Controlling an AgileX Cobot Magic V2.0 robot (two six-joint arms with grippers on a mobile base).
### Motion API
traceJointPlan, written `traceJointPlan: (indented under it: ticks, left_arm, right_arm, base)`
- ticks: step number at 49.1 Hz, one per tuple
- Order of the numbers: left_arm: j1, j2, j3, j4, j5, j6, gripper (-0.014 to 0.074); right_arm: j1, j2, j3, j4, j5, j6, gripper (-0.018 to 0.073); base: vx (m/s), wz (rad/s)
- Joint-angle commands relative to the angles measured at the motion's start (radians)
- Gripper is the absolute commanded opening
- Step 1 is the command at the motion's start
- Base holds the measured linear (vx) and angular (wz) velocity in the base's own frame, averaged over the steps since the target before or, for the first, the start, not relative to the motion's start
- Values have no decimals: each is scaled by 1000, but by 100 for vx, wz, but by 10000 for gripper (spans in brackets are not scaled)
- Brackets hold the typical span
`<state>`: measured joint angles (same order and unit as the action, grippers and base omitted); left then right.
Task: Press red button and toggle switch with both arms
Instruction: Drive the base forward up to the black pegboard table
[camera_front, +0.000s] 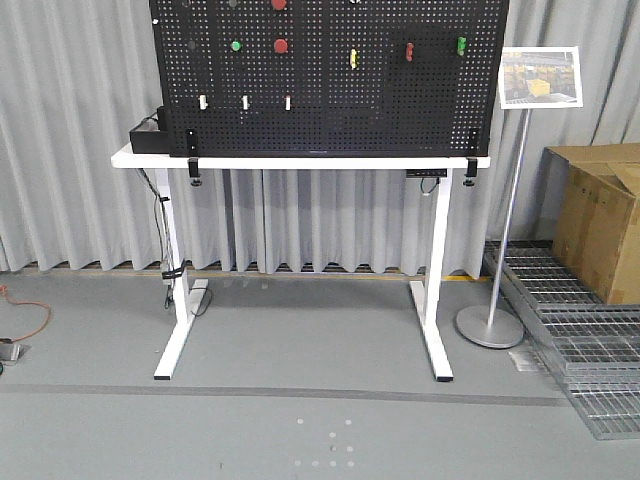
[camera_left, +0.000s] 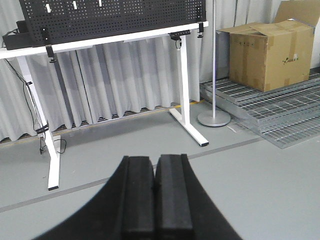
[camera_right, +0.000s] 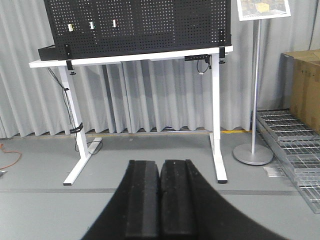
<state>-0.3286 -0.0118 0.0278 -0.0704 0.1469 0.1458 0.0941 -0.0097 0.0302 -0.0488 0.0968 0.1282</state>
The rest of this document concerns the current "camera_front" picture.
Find red push button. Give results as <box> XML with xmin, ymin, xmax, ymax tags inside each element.
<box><xmin>271</xmin><ymin>0</ymin><xmax>287</xmax><ymax>11</ymax></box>
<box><xmin>274</xmin><ymin>38</ymin><xmax>288</xmax><ymax>54</ymax></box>

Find desk control box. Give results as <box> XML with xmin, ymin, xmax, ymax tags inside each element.
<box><xmin>405</xmin><ymin>169</ymin><xmax>448</xmax><ymax>178</ymax></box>

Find white standing desk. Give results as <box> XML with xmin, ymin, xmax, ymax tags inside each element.
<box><xmin>111</xmin><ymin>145</ymin><xmax>469</xmax><ymax>382</ymax></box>

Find left black panel clamp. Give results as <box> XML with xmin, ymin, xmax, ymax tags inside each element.
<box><xmin>186</xmin><ymin>130</ymin><xmax>202</xmax><ymax>187</ymax></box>

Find black panel clamp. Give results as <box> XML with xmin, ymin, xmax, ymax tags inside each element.
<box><xmin>186</xmin><ymin>130</ymin><xmax>202</xmax><ymax>187</ymax></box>
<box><xmin>463</xmin><ymin>129</ymin><xmax>479</xmax><ymax>187</ymax></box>

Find right black panel clamp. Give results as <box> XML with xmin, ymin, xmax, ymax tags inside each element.
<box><xmin>463</xmin><ymin>129</ymin><xmax>479</xmax><ymax>187</ymax></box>

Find black perforated pegboard panel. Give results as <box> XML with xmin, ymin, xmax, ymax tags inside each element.
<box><xmin>149</xmin><ymin>0</ymin><xmax>509</xmax><ymax>157</ymax></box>

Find silver sign stand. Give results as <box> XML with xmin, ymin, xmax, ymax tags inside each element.
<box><xmin>455</xmin><ymin>109</ymin><xmax>532</xmax><ymax>350</ymax></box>

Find black box on desk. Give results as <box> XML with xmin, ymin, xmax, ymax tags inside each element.
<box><xmin>129</xmin><ymin>106</ymin><xmax>170</xmax><ymax>154</ymax></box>

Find framed photo sign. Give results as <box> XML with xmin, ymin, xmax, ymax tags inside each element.
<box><xmin>498</xmin><ymin>46</ymin><xmax>583</xmax><ymax>110</ymax></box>

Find brown cardboard box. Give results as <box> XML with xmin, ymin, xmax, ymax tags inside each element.
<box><xmin>547</xmin><ymin>143</ymin><xmax>639</xmax><ymax>304</ymax></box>

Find metal floor grating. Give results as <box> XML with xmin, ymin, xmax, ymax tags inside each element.
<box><xmin>483</xmin><ymin>241</ymin><xmax>639</xmax><ymax>440</ymax></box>

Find floor socket box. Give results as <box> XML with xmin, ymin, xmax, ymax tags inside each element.
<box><xmin>0</xmin><ymin>341</ymin><xmax>21</xmax><ymax>362</ymax></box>

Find black desk cables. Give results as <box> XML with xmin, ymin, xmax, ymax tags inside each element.
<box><xmin>135</xmin><ymin>167</ymin><xmax>209</xmax><ymax>317</ymax></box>

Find red rocker switch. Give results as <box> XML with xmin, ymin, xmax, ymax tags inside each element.
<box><xmin>405</xmin><ymin>42</ymin><xmax>414</xmax><ymax>62</ymax></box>

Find green rocker switch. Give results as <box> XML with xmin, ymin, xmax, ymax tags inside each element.
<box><xmin>456</xmin><ymin>36</ymin><xmax>467</xmax><ymax>57</ymax></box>

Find orange cable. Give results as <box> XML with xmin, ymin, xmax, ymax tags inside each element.
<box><xmin>0</xmin><ymin>283</ymin><xmax>53</xmax><ymax>345</ymax></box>

